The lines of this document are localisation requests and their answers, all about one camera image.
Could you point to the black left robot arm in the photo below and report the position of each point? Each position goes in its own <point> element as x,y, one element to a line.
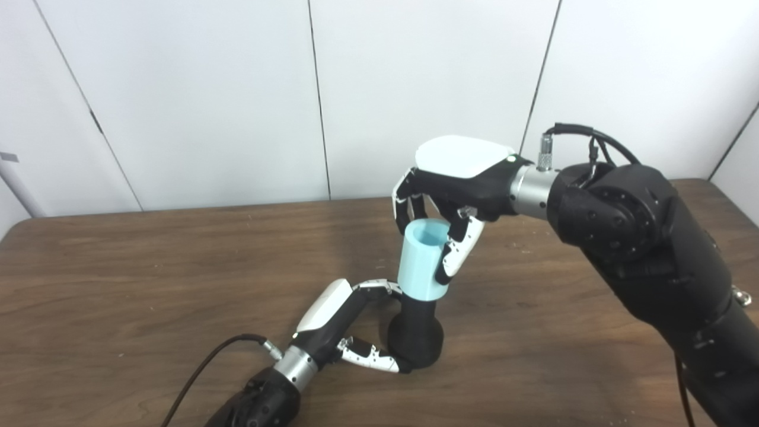
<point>264,394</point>

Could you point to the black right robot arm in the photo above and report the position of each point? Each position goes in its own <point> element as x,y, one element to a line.
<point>652,255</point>

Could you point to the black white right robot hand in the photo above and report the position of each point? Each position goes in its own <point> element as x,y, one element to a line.
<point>468,178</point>

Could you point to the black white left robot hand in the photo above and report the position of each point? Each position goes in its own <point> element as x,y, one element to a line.
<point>329,320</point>

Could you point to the black flared nozzle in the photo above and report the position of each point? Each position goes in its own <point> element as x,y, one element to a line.
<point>418,335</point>

